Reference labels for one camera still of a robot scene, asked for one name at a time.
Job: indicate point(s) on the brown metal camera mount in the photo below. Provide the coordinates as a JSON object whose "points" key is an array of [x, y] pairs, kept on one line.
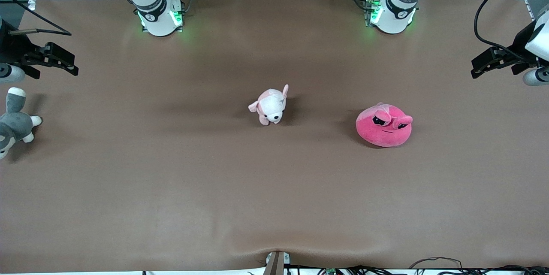
{"points": [[275, 264]]}

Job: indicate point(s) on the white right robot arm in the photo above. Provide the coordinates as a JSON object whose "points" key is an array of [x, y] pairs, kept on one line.
{"points": [[158, 22]]}

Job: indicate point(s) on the round pink plush toy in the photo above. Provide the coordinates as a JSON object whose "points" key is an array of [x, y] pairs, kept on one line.
{"points": [[384, 131]]}

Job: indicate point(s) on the grey white husky plush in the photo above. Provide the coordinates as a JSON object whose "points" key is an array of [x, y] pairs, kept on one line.
{"points": [[15, 127]]}

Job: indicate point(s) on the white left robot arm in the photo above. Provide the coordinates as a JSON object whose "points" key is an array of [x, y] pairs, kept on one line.
{"points": [[392, 19]]}

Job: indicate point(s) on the pink white dog plush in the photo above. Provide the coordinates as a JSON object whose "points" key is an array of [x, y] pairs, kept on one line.
{"points": [[271, 107]]}

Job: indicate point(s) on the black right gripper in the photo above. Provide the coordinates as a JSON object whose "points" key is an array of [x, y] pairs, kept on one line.
{"points": [[13, 50]]}

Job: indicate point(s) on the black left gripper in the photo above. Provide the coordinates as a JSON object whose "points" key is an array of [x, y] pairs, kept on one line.
{"points": [[516, 53]]}

